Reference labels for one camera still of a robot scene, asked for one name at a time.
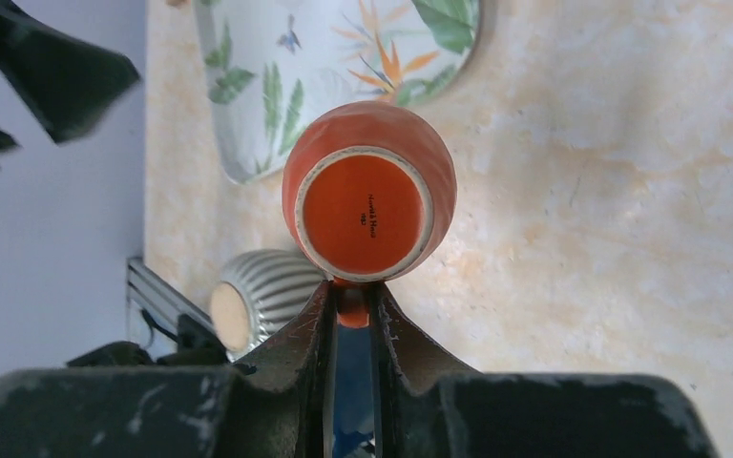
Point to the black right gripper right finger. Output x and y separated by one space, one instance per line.
428 403

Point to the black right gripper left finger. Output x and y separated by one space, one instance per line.
276 401

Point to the small orange mug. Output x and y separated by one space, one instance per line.
369 192

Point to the navy blue mug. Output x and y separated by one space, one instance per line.
353 417

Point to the striped grey white mug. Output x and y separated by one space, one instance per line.
258 293

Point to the white floral tray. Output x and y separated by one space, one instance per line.
273 67

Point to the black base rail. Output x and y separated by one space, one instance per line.
163 327

